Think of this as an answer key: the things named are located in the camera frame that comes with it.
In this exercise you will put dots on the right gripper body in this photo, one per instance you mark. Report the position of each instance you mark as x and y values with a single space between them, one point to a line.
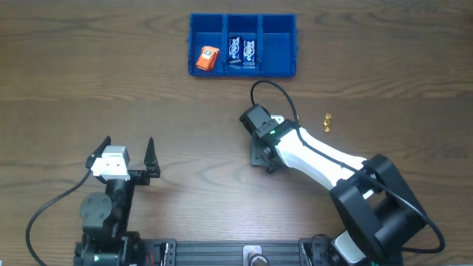
258 157

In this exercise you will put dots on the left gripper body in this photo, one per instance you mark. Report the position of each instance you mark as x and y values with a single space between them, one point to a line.
138 176

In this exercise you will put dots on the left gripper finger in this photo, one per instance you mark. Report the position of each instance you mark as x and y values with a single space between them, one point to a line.
151 162
95 154

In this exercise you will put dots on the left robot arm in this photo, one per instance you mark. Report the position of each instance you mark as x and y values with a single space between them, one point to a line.
111 221

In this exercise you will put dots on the gold wrapped candy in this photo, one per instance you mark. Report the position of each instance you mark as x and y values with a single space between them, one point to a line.
327 123

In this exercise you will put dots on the blue tray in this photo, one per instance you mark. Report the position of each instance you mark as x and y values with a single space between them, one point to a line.
277 48

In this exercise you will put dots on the orange candy box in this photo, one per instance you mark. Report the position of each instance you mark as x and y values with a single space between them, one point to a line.
207 58

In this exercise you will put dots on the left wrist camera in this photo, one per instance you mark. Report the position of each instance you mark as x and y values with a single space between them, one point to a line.
112 162

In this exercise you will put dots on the mounting rail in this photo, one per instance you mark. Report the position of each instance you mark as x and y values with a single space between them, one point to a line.
214 253

